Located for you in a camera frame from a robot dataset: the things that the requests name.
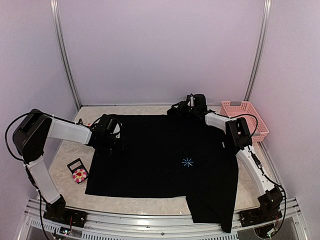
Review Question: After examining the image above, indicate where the black t-shirt blue logo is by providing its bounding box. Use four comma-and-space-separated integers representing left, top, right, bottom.
85, 115, 239, 233

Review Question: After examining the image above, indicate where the right aluminium frame post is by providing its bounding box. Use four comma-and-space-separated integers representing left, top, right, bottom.
244, 0, 272, 101

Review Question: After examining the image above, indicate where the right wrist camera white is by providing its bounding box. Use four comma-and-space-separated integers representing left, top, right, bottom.
186, 93, 195, 108

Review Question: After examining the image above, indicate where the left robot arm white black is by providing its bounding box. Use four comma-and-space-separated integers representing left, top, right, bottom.
12, 109, 127, 228

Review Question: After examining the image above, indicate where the pink plastic basket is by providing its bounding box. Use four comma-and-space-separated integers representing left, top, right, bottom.
220, 101, 269, 143

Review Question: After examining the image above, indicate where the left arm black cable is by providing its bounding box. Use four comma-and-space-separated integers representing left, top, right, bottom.
4, 112, 55, 161

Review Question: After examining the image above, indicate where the left aluminium frame post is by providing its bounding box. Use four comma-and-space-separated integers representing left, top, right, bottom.
50, 0, 82, 110

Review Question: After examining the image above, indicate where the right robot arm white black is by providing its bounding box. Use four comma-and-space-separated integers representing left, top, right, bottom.
167, 94, 287, 227

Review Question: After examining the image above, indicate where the front aluminium rail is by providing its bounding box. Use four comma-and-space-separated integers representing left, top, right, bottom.
14, 197, 307, 240

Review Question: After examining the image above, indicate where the aluminium frame post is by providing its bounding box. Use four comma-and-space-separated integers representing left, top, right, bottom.
50, 0, 82, 110
244, 0, 272, 101

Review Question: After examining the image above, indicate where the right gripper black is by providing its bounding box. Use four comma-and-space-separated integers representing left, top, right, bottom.
171, 100, 199, 120

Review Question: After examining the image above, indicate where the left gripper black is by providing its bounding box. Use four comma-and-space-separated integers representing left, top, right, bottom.
102, 133, 131, 153

